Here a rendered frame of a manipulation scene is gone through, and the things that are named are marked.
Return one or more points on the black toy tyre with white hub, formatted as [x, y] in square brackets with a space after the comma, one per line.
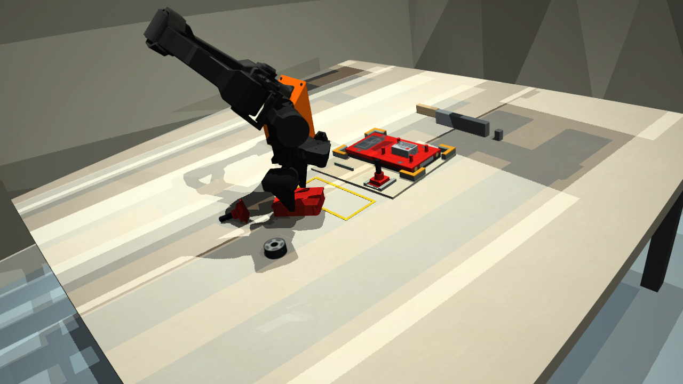
[275, 248]

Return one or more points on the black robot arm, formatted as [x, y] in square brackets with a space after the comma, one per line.
[245, 85]

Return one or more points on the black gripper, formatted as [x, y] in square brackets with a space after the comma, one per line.
[282, 182]

